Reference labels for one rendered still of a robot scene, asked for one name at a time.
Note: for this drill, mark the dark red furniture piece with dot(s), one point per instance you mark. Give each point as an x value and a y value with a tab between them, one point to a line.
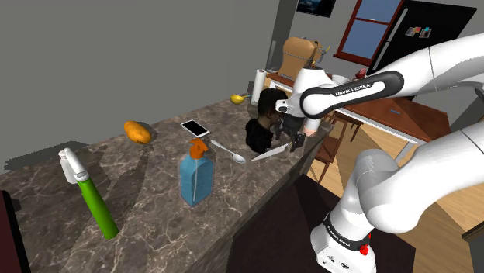
9	238

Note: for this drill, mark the white paper towel roll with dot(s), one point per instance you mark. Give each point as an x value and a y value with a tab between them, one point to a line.
259	85

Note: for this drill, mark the brown wooden chair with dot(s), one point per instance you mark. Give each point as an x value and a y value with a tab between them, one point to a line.
332	145

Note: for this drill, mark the dark robot stand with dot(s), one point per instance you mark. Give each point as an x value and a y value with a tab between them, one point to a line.
280	227

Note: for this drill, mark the dark wall picture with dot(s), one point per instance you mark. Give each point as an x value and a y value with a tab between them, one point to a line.
315	6

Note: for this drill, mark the blue soap dispenser orange pump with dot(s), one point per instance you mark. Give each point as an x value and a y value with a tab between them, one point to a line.
196	179

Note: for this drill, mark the silver knife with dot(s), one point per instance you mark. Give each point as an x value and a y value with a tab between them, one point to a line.
270	152

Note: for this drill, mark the yellow ladle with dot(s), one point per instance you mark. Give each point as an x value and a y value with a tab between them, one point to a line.
236	99

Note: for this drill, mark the black bust figure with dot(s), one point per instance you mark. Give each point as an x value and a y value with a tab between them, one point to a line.
261	132

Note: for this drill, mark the silver spoon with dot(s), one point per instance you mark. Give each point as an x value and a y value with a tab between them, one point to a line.
228	152

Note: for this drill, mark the brown wooden table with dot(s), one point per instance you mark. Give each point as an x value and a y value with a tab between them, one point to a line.
401	115

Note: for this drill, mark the orange potato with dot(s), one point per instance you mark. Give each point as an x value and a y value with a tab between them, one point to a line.
137	132

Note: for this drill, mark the white tablet with black screen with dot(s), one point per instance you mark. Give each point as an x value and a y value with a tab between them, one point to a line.
195	128

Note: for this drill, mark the green spray bottle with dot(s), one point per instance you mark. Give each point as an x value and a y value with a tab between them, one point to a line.
96	204

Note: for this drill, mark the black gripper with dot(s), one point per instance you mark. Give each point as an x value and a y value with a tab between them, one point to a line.
293	123

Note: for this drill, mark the black refrigerator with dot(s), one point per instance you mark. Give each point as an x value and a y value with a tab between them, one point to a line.
427	26

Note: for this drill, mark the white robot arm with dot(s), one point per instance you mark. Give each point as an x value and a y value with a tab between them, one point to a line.
393	196

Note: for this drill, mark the red framed window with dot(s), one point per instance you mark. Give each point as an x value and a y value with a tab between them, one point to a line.
365	32

